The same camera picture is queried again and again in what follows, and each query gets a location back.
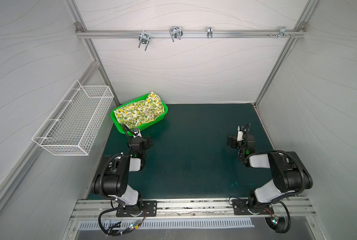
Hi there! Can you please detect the lemon print skirt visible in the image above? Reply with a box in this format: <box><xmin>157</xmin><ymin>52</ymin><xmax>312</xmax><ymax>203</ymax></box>
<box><xmin>114</xmin><ymin>91</ymin><xmax>166</xmax><ymax>130</ymax></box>

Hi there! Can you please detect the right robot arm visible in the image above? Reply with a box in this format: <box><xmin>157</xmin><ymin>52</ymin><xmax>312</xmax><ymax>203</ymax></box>
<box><xmin>227</xmin><ymin>124</ymin><xmax>313</xmax><ymax>215</ymax></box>

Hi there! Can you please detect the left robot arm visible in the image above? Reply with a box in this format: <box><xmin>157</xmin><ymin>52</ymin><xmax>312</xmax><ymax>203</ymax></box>
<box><xmin>91</xmin><ymin>125</ymin><xmax>153</xmax><ymax>215</ymax></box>

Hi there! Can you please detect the green plastic basket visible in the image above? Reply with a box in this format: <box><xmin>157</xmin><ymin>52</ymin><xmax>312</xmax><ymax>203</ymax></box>
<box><xmin>110</xmin><ymin>93</ymin><xmax>169</xmax><ymax>137</ymax></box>

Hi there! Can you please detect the white vent strip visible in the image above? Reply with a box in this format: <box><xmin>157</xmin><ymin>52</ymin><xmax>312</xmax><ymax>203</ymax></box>
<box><xmin>79</xmin><ymin>217</ymin><xmax>255</xmax><ymax>231</ymax></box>

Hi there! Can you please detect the left U-bolt clamp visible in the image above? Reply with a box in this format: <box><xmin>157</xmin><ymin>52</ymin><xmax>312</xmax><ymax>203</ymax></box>
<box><xmin>138</xmin><ymin>33</ymin><xmax>151</xmax><ymax>51</ymax></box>

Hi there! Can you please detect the u-bolt clamp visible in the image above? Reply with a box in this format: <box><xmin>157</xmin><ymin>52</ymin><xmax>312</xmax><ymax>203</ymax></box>
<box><xmin>138</xmin><ymin>33</ymin><xmax>151</xmax><ymax>51</ymax></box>
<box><xmin>169</xmin><ymin>26</ymin><xmax>183</xmax><ymax>42</ymax></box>

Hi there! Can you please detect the middle U-bolt clamp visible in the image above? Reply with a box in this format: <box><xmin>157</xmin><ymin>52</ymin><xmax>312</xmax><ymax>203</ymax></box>
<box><xmin>169</xmin><ymin>26</ymin><xmax>183</xmax><ymax>42</ymax></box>

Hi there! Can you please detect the small metal hook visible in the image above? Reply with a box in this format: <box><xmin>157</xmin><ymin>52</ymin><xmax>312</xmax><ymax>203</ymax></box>
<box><xmin>207</xmin><ymin>27</ymin><xmax>213</xmax><ymax>39</ymax></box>

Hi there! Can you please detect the white wire basket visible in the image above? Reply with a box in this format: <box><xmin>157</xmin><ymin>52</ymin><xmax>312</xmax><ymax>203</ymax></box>
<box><xmin>32</xmin><ymin>80</ymin><xmax>114</xmax><ymax>156</ymax></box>

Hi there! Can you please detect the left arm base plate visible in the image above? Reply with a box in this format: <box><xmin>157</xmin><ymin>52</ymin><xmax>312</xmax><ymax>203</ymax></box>
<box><xmin>116</xmin><ymin>200</ymin><xmax>157</xmax><ymax>218</ymax></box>

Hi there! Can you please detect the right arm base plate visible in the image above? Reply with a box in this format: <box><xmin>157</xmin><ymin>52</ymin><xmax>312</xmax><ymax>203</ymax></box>
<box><xmin>231</xmin><ymin>199</ymin><xmax>274</xmax><ymax>216</ymax></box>

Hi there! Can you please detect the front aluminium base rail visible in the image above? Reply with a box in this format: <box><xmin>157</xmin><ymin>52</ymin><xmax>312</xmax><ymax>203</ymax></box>
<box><xmin>70</xmin><ymin>197</ymin><xmax>317</xmax><ymax>221</ymax></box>

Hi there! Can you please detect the right base cable bundle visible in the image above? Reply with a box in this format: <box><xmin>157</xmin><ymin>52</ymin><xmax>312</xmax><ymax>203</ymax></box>
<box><xmin>263</xmin><ymin>200</ymin><xmax>291</xmax><ymax>234</ymax></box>

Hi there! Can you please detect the base cable bundle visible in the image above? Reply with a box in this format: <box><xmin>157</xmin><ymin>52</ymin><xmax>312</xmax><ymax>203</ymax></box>
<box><xmin>98</xmin><ymin>206</ymin><xmax>148</xmax><ymax>237</ymax></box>
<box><xmin>263</xmin><ymin>200</ymin><xmax>291</xmax><ymax>234</ymax></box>

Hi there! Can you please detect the left base cable bundle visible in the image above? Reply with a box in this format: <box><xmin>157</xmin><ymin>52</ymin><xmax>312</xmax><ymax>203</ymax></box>
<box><xmin>98</xmin><ymin>206</ymin><xmax>148</xmax><ymax>237</ymax></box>

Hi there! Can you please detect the horizontal aluminium rail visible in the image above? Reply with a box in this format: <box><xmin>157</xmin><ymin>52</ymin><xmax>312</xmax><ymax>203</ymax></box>
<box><xmin>76</xmin><ymin>29</ymin><xmax>307</xmax><ymax>39</ymax></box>

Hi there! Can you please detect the right bolt bracket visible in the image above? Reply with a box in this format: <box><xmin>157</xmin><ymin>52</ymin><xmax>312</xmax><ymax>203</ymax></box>
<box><xmin>268</xmin><ymin>27</ymin><xmax>295</xmax><ymax>39</ymax></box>

